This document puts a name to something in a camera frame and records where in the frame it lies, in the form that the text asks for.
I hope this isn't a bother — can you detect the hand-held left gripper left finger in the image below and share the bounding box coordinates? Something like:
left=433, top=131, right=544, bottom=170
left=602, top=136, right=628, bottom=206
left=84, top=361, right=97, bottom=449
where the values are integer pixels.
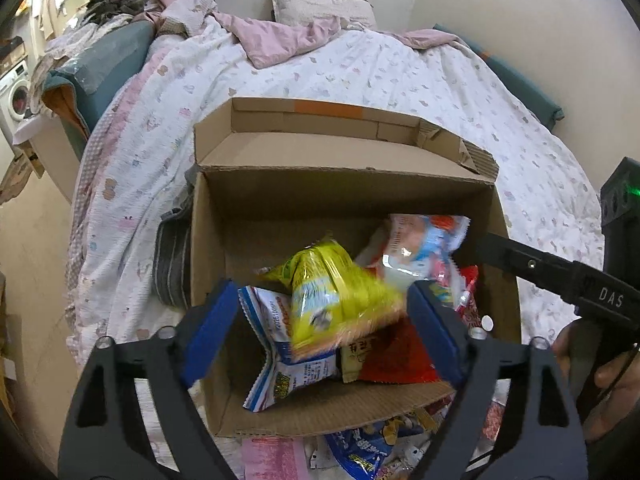
left=57, top=279, right=238, bottom=480

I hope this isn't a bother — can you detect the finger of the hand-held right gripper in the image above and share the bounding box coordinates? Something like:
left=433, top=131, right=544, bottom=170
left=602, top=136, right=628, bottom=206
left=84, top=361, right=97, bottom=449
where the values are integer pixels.
left=475, top=231, right=583, bottom=307

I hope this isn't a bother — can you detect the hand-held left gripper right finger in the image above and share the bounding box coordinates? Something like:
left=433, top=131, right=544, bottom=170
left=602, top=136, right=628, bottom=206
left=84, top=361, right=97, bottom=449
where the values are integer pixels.
left=406, top=279, right=588, bottom=480

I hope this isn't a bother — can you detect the red packet with white label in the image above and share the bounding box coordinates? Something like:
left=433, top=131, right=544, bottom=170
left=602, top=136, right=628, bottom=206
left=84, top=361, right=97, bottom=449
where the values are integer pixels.
left=357, top=320, right=451, bottom=386

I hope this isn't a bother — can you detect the clear packet of white snacks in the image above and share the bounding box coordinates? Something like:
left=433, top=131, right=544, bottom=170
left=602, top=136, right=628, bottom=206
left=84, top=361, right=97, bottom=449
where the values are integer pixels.
left=355, top=213, right=472, bottom=293

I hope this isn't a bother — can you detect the white blue snack packet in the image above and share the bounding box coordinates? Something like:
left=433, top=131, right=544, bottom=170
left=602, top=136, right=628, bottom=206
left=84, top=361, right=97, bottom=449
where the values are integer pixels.
left=237, top=285, right=343, bottom=412
left=325, top=430, right=401, bottom=480

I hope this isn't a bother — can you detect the tan biscuit packet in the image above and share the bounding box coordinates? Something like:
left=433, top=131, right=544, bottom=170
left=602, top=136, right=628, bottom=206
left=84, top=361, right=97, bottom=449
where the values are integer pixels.
left=340, top=340, right=381, bottom=383

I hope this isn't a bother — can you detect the yellow snack packet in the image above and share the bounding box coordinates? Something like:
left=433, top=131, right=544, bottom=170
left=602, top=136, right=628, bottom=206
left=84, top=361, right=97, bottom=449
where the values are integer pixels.
left=256, top=232, right=407, bottom=356

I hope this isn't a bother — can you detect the cardboard box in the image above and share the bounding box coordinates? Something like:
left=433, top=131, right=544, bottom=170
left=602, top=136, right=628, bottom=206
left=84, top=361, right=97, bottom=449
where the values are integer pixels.
left=190, top=97, right=523, bottom=438

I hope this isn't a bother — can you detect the person's right hand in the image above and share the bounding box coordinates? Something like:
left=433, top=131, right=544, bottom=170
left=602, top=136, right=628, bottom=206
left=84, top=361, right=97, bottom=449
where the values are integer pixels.
left=551, top=321, right=640, bottom=428

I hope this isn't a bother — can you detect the dark striped cloth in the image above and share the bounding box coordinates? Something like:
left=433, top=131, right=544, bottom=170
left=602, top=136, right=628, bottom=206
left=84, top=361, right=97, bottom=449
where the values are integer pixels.
left=152, top=195, right=196, bottom=311

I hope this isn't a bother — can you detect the pink packet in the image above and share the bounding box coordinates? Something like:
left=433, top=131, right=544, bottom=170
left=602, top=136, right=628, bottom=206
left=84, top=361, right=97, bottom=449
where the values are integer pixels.
left=241, top=437, right=311, bottom=480

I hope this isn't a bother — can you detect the teal bolster cushion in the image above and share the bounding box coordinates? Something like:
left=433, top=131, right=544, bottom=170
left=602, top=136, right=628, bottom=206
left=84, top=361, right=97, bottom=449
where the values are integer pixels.
left=432, top=22, right=563, bottom=133

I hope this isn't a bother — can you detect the white side table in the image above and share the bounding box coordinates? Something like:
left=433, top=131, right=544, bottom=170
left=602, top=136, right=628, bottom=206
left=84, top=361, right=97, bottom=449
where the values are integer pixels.
left=12, top=115, right=83, bottom=206

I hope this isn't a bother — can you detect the teal orange padded cover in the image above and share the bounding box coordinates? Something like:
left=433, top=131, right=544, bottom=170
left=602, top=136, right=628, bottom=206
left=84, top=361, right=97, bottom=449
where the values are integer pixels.
left=41, top=20, right=156, bottom=147

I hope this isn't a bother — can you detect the pink blanket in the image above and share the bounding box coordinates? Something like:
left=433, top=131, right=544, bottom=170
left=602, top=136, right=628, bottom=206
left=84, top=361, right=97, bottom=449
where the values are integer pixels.
left=160, top=0, right=471, bottom=70

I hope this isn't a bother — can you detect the white washing machine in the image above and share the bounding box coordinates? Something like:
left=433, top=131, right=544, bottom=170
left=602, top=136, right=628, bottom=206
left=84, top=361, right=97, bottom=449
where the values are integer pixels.
left=0, top=60, right=33, bottom=123

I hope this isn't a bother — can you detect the pale pillow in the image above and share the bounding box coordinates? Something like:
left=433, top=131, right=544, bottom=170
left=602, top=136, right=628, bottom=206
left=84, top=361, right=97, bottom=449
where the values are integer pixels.
left=271, top=0, right=376, bottom=31

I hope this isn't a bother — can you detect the pile of clothes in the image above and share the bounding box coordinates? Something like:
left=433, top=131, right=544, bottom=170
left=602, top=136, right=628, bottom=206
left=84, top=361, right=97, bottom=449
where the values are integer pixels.
left=27, top=0, right=173, bottom=111

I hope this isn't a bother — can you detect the hanging white towel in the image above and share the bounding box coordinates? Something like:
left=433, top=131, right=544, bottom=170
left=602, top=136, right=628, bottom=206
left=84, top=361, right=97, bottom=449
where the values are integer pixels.
left=30, top=0, right=71, bottom=41

